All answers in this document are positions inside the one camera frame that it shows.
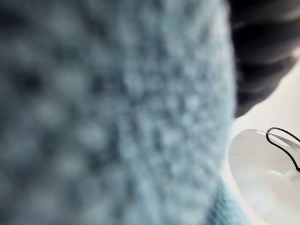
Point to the light blue knitted cushion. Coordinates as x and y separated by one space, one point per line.
112 112

